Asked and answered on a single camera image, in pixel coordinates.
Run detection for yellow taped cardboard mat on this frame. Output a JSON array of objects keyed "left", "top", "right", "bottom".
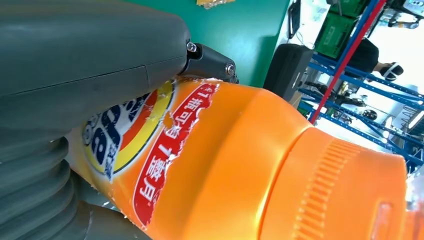
[{"left": 196, "top": 0, "right": 237, "bottom": 10}]

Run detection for person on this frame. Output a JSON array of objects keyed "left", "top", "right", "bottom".
[{"left": 346, "top": 37, "right": 406, "bottom": 83}]

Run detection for white table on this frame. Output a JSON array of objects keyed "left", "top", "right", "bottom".
[{"left": 274, "top": 0, "right": 334, "bottom": 51}]

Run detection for blue metal shelving rack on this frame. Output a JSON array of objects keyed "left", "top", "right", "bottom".
[{"left": 297, "top": 0, "right": 424, "bottom": 173}]

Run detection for black zip case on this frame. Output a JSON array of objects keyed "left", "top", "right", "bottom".
[{"left": 262, "top": 43, "right": 315, "bottom": 103}]

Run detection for green plastic crate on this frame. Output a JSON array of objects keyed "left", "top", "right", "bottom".
[{"left": 313, "top": 12, "right": 358, "bottom": 60}]

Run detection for tablet with dark screen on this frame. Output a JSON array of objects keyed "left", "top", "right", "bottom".
[{"left": 287, "top": 0, "right": 302, "bottom": 40}]

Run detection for green topped table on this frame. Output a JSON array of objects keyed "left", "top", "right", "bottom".
[{"left": 124, "top": 0, "right": 292, "bottom": 89}]

